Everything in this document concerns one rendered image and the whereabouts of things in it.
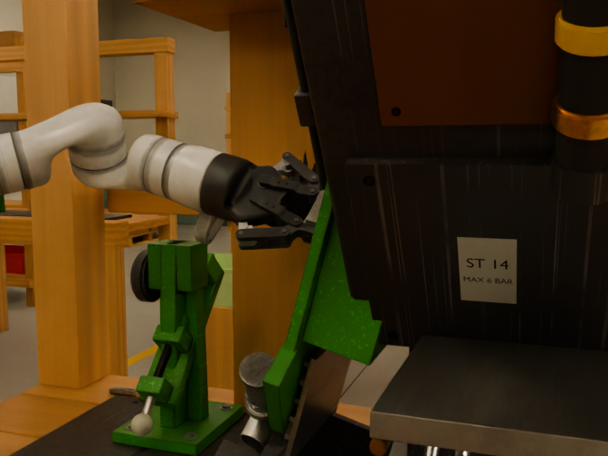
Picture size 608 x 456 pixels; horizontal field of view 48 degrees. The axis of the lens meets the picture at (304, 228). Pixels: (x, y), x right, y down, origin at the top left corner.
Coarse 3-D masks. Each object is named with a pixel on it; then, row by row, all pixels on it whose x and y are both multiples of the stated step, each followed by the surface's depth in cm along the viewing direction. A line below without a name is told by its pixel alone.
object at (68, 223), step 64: (64, 0) 113; (64, 64) 114; (256, 64) 103; (256, 128) 104; (64, 192) 117; (64, 256) 118; (256, 256) 106; (64, 320) 120; (256, 320) 108; (64, 384) 121
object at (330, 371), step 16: (320, 352) 70; (320, 368) 71; (336, 368) 78; (304, 384) 68; (320, 384) 73; (336, 384) 81; (304, 400) 68; (320, 400) 76; (336, 400) 84; (304, 416) 70; (320, 416) 78; (288, 432) 70; (304, 432) 73; (288, 448) 70
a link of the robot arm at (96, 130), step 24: (48, 120) 82; (72, 120) 81; (96, 120) 81; (120, 120) 83; (24, 144) 80; (48, 144) 80; (72, 144) 80; (96, 144) 81; (120, 144) 84; (24, 168) 79; (48, 168) 81; (96, 168) 84
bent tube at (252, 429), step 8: (320, 192) 75; (320, 200) 74; (312, 208) 74; (312, 216) 73; (312, 224) 73; (248, 424) 73; (256, 424) 72; (264, 424) 73; (248, 432) 72; (256, 432) 72; (264, 432) 72; (272, 432) 73; (248, 440) 74; (256, 440) 74; (264, 440) 72; (256, 448) 74
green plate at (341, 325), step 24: (312, 240) 63; (336, 240) 64; (312, 264) 63; (336, 264) 64; (312, 288) 64; (336, 288) 64; (312, 312) 65; (336, 312) 64; (360, 312) 64; (288, 336) 65; (312, 336) 65; (336, 336) 65; (360, 336) 64; (360, 360) 64
